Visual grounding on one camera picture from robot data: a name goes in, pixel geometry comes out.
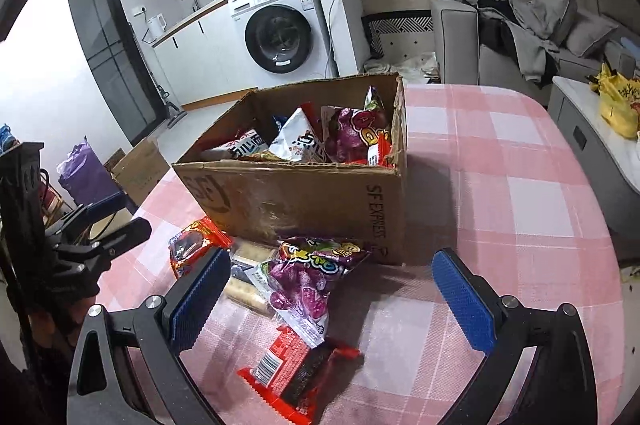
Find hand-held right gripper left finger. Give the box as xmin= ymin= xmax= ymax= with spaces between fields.
xmin=67 ymin=246 xmax=232 ymax=425

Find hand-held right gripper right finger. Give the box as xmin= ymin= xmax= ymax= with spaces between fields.
xmin=431 ymin=247 xmax=598 ymax=425

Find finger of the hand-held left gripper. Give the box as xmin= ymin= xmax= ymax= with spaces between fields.
xmin=47 ymin=191 xmax=126 ymax=243
xmin=55 ymin=218 xmax=152 ymax=273

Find beige wafer packet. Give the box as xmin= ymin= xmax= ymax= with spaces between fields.
xmin=222 ymin=239 xmax=278 ymax=317

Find orange red snack packet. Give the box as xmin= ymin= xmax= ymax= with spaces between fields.
xmin=168 ymin=216 xmax=235 ymax=280

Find purple candy bag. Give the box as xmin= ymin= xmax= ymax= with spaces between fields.
xmin=320 ymin=105 xmax=393 ymax=164
xmin=247 ymin=236 xmax=372 ymax=350

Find red dark noodle packet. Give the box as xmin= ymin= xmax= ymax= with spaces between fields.
xmin=236 ymin=325 xmax=362 ymax=424

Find person's left hand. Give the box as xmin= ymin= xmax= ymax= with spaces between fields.
xmin=30 ymin=297 xmax=98 ymax=348

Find wooden shoe rack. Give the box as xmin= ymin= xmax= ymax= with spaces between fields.
xmin=35 ymin=168 xmax=76 ymax=228

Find purple plastic bag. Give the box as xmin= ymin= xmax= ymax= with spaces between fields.
xmin=56 ymin=138 xmax=121 ymax=206

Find small brown cardboard box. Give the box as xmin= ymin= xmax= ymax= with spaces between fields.
xmin=103 ymin=136 xmax=171 ymax=206

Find blue shoes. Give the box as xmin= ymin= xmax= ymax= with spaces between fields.
xmin=0 ymin=124 xmax=21 ymax=156

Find pink plaid tablecloth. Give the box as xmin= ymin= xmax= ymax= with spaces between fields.
xmin=95 ymin=82 xmax=618 ymax=425

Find stick vacuum cleaner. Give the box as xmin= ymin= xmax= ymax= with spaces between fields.
xmin=152 ymin=82 xmax=187 ymax=128

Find dark glass door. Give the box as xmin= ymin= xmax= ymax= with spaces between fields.
xmin=64 ymin=0 xmax=168 ymax=145

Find white lower cabinets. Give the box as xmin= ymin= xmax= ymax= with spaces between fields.
xmin=150 ymin=0 xmax=261 ymax=108

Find white electric kettle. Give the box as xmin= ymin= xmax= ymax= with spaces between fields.
xmin=146 ymin=12 xmax=167 ymax=40

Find grey white coffee table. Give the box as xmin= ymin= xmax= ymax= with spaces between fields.
xmin=547 ymin=75 xmax=640 ymax=193

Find white washing machine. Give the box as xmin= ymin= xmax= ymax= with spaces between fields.
xmin=228 ymin=0 xmax=335 ymax=75

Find white plastic bag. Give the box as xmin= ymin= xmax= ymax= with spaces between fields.
xmin=362 ymin=51 xmax=441 ymax=84

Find yellow plastic bag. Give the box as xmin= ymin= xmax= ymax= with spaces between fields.
xmin=590 ymin=62 xmax=640 ymax=140

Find grey sofa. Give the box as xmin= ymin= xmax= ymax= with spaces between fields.
xmin=430 ymin=0 xmax=640 ymax=93

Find black clothing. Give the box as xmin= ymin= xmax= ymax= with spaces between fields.
xmin=477 ymin=0 xmax=558 ymax=88

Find black patterned panel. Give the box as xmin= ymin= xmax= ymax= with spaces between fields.
xmin=361 ymin=9 xmax=434 ymax=61

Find grey jacket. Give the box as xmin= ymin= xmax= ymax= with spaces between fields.
xmin=510 ymin=0 xmax=578 ymax=81

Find light blue cloth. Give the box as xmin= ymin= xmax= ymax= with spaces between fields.
xmin=617 ymin=36 xmax=640 ymax=73

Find grey cushion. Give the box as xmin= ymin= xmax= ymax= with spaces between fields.
xmin=565 ymin=11 xmax=621 ymax=58

